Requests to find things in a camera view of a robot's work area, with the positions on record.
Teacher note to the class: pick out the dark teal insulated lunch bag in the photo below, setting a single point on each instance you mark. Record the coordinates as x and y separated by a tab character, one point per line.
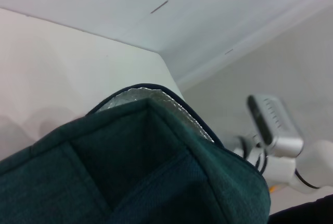
130	169

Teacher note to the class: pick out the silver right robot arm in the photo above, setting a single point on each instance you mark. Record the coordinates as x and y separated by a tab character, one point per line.
317	161

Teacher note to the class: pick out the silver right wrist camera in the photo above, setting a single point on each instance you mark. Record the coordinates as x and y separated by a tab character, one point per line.
275	119

